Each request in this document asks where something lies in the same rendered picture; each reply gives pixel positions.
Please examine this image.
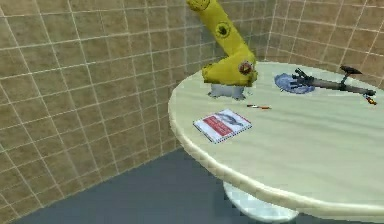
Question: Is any red and white notebook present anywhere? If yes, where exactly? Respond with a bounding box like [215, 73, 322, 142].
[192, 108, 253, 144]

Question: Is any orange and black pen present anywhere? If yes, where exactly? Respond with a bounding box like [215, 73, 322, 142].
[246, 104, 272, 111]

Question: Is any blue round cloth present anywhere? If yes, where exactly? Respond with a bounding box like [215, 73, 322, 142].
[274, 72, 316, 95]

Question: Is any black desk lamp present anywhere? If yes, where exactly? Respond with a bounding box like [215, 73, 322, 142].
[338, 65, 363, 92]

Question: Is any round cream pedestal table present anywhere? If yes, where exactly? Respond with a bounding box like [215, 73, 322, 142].
[167, 61, 384, 224]

